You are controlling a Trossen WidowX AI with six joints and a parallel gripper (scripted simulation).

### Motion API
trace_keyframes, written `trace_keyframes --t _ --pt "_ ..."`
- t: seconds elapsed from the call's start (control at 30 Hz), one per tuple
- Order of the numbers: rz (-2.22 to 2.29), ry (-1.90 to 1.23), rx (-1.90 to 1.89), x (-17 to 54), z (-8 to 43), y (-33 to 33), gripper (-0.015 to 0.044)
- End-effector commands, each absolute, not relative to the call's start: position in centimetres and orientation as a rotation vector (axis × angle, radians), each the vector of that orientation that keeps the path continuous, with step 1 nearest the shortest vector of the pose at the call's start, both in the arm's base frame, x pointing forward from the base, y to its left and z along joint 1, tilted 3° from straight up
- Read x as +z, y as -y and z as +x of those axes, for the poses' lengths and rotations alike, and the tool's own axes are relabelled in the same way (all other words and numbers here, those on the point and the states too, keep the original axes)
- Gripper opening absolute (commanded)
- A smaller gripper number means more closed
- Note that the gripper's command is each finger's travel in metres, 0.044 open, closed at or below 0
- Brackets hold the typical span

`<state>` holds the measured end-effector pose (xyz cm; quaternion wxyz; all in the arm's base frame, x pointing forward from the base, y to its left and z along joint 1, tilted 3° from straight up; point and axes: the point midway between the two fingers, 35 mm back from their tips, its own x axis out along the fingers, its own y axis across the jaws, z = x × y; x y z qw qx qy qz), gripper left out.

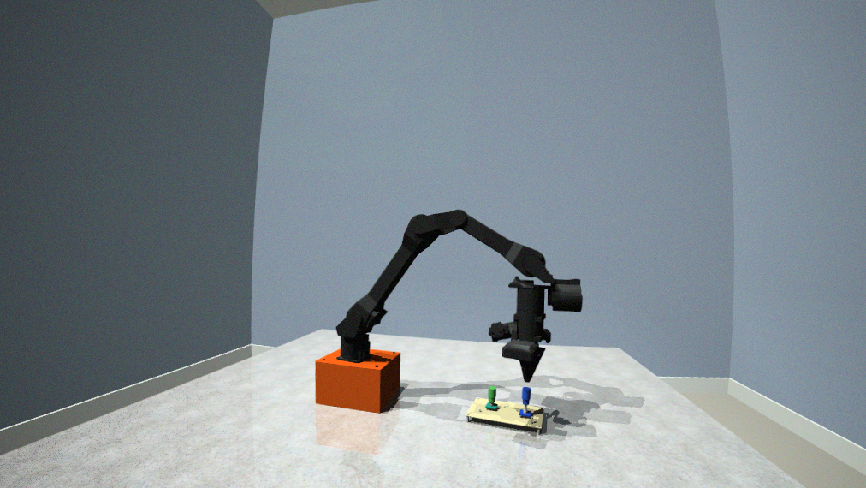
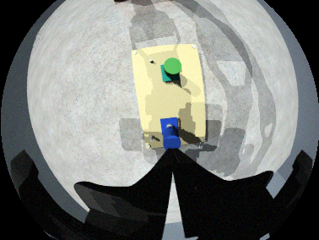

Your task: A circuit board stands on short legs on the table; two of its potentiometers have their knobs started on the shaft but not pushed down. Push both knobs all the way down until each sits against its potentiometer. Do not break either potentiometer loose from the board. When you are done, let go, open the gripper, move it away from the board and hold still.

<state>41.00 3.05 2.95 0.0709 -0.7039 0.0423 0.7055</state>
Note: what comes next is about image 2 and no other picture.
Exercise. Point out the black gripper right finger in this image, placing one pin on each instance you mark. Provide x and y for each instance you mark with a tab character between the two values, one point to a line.
202	195

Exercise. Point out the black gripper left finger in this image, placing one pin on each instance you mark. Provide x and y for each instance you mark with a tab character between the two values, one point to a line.
146	200

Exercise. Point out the pale yellow board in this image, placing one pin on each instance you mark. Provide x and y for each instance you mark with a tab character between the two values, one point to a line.
171	105

